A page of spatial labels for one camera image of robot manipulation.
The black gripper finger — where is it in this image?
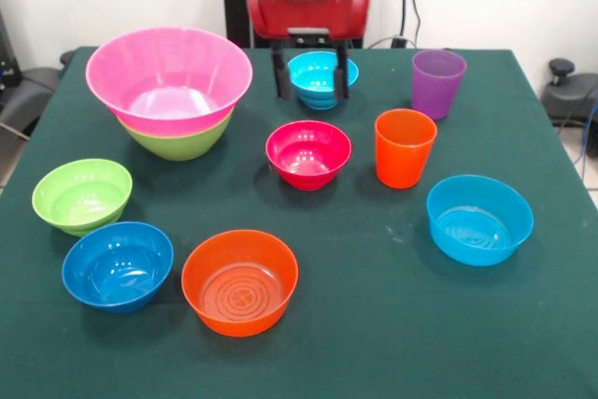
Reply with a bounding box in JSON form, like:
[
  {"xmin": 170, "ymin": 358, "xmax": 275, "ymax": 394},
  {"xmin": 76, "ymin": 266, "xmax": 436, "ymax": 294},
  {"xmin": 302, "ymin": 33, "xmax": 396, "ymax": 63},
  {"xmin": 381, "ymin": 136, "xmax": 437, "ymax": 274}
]
[
  {"xmin": 332, "ymin": 41, "xmax": 351, "ymax": 102},
  {"xmin": 270, "ymin": 41, "xmax": 294, "ymax": 101}
]

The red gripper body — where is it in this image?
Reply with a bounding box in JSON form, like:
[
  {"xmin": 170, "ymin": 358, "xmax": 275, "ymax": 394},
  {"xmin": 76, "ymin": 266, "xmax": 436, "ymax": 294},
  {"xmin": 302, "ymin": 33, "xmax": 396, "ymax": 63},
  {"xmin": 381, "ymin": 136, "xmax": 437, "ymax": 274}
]
[{"xmin": 246, "ymin": 0, "xmax": 376, "ymax": 42}]

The large pink bowl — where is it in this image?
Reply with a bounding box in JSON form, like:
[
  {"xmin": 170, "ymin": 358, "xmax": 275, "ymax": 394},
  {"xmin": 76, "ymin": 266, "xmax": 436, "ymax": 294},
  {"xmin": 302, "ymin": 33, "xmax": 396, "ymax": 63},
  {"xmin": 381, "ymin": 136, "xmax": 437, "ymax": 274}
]
[{"xmin": 85, "ymin": 26, "xmax": 254, "ymax": 137}]

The wide light blue bowl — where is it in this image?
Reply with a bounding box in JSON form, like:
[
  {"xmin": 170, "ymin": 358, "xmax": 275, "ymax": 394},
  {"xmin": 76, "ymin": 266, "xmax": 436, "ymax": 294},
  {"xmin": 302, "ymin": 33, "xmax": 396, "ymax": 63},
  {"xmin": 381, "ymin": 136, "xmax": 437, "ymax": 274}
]
[{"xmin": 426, "ymin": 174, "xmax": 535, "ymax": 267}]

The small light blue footed bowl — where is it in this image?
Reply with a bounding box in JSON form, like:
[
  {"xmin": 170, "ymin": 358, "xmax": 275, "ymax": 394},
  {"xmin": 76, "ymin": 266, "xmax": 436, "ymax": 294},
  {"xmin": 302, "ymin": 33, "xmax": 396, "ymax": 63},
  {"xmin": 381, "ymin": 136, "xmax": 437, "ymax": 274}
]
[{"xmin": 287, "ymin": 50, "xmax": 360, "ymax": 111}]

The small red bowl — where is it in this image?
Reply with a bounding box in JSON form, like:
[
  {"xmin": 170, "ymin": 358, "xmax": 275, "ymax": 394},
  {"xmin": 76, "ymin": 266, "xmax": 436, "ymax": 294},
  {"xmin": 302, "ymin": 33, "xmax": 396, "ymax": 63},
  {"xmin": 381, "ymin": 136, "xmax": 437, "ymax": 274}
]
[{"xmin": 264, "ymin": 120, "xmax": 353, "ymax": 192}]

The orange cup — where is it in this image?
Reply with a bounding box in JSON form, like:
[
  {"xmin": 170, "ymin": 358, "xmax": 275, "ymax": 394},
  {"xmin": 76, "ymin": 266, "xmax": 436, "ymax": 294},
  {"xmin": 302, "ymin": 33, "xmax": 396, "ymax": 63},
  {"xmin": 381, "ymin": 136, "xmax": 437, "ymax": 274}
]
[{"xmin": 374, "ymin": 108, "xmax": 438, "ymax": 191}]

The purple cup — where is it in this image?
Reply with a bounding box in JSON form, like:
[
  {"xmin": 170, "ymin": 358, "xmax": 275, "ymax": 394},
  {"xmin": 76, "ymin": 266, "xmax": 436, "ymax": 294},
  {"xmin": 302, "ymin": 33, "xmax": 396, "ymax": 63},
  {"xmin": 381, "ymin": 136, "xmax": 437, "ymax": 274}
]
[{"xmin": 410, "ymin": 49, "xmax": 468, "ymax": 121}]

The large green bowl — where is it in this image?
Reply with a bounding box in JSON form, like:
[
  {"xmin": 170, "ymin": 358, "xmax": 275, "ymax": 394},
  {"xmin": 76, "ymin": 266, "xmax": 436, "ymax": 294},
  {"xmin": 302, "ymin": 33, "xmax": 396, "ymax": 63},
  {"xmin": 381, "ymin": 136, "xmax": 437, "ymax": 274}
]
[{"xmin": 116, "ymin": 107, "xmax": 235, "ymax": 162}]

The dark green tablecloth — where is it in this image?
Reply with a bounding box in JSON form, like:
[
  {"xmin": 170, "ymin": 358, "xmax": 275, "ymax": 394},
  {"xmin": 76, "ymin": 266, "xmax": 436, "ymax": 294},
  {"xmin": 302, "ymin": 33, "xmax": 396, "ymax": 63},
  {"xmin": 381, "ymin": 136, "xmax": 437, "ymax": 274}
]
[{"xmin": 0, "ymin": 46, "xmax": 598, "ymax": 399}]

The orange bowl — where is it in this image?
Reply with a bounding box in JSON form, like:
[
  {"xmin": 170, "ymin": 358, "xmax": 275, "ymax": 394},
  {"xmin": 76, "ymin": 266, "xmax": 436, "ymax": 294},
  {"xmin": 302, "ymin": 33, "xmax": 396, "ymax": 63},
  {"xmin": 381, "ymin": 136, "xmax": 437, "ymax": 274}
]
[{"xmin": 180, "ymin": 229, "xmax": 300, "ymax": 338}]

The black equipment with knob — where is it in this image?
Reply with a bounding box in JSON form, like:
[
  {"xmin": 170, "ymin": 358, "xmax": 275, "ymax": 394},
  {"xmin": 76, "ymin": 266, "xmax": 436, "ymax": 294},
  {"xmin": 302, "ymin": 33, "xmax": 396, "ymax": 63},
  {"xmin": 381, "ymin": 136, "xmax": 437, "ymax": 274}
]
[{"xmin": 541, "ymin": 58, "xmax": 598, "ymax": 160}]

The small green bowl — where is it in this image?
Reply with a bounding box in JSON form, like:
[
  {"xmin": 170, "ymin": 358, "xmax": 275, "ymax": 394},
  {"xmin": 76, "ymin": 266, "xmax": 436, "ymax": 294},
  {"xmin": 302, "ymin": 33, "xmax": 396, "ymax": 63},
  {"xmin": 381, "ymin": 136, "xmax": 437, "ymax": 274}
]
[{"xmin": 31, "ymin": 158, "xmax": 134, "ymax": 238}]

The dark blue bowl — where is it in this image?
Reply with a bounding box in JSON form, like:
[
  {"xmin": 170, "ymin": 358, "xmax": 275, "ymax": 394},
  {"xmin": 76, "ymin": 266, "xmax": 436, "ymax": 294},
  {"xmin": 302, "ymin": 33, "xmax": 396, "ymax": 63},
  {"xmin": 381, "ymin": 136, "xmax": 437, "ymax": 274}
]
[{"xmin": 61, "ymin": 221, "xmax": 175, "ymax": 315}]

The black and grey equipment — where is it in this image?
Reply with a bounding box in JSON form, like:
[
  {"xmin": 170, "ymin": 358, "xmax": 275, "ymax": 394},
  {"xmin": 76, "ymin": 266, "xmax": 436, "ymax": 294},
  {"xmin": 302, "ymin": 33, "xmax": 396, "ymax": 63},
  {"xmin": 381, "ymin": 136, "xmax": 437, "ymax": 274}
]
[{"xmin": 0, "ymin": 6, "xmax": 64, "ymax": 138}]

